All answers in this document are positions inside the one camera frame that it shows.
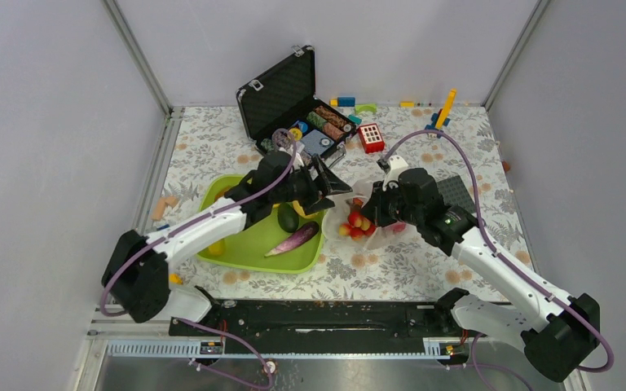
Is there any green avocado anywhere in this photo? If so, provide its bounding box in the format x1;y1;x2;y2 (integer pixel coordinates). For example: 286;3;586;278
277;203;299;233

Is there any blue block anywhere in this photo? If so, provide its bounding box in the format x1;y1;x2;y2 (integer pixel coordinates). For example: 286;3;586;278
336;96;356;108

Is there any yellow banana piece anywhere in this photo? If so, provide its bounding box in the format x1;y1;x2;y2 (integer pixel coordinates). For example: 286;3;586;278
207;239;226;257

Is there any green arch block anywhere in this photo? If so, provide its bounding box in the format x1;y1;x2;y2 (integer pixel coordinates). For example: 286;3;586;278
355;103;377;114

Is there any grey building baseplate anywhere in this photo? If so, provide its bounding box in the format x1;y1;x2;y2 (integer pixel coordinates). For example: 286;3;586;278
436;176;476;215

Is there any yellow lemon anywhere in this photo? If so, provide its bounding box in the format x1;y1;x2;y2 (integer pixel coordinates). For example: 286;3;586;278
291;201;320;219

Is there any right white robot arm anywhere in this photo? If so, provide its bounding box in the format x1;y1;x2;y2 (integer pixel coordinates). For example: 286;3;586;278
361;156;601;383

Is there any blue yellow block tower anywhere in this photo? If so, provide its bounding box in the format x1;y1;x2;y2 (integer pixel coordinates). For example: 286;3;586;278
425;88;457;138

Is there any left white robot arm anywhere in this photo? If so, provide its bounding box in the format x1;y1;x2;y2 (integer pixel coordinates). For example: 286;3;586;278
99;152;352;335

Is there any purple eggplant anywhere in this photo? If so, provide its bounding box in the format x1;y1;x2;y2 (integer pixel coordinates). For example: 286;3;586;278
265;222;320;257

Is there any red apple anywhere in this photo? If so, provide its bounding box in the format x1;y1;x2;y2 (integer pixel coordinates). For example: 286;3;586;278
389;222;407;235

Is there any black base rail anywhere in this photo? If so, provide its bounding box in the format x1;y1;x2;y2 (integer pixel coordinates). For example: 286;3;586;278
168;300;476;356

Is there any tan wooden block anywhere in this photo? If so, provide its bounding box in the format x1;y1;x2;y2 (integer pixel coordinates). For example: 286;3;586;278
150;195;179;222

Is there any black poker chip case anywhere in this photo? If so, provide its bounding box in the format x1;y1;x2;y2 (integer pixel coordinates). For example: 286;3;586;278
236;45;358;167

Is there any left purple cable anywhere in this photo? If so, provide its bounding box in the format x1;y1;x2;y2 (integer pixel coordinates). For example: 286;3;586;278
99;128;299;391

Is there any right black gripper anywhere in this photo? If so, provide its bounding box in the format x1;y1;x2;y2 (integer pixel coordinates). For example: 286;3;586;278
359;178;423;227

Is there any clear zip top bag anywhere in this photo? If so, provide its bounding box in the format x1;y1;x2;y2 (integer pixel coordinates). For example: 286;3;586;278
321;178;415;250

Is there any red building block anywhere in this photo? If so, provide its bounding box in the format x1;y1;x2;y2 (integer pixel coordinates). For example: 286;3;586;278
357;123;386;154

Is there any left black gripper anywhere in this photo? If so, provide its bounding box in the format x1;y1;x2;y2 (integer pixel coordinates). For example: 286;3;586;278
271;155;351;215

